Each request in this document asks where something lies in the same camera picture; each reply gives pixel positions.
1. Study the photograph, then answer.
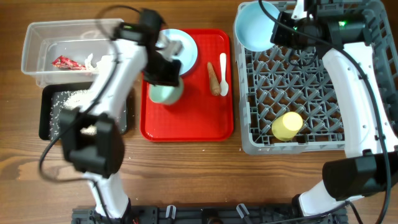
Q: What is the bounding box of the green bowl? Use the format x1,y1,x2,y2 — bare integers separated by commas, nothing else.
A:
149,77,184,105

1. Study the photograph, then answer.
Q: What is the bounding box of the light blue plate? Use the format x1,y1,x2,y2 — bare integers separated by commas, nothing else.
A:
160,29,198,76

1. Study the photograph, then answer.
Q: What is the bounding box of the light blue bowl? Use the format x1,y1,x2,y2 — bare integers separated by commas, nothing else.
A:
234,1,275,52

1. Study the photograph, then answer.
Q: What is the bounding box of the white tissue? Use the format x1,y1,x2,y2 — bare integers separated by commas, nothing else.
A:
84,52,109,72

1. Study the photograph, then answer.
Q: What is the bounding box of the brown carrot piece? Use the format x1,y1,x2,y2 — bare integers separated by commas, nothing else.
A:
207,62,221,96

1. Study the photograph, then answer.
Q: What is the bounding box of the white plastic spoon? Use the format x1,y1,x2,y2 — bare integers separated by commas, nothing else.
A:
220,53,229,96

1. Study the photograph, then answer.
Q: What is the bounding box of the white rice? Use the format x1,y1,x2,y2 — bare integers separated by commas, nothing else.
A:
49,88,125,139

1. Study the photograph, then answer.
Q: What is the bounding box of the yellow plastic cup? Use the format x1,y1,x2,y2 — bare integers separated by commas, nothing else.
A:
271,112,303,141

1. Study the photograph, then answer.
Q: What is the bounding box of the red snack wrapper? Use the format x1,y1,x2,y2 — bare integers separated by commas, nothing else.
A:
52,55,86,70

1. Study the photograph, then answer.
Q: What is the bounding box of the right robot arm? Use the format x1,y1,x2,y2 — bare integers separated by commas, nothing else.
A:
271,1,397,219

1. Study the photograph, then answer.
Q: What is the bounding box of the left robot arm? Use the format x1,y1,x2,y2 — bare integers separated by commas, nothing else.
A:
59,9,182,223

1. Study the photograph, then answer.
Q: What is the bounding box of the grey dishwasher rack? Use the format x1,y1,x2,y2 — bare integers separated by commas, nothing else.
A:
234,1,397,154

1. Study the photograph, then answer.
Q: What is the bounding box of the red plastic tray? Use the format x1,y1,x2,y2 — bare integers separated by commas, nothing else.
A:
140,29,234,142

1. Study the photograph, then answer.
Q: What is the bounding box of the clear plastic bin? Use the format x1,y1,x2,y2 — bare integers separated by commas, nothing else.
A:
21,19,111,88

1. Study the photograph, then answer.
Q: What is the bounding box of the black tray bin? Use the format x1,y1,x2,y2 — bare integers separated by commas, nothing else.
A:
38,79,129,141

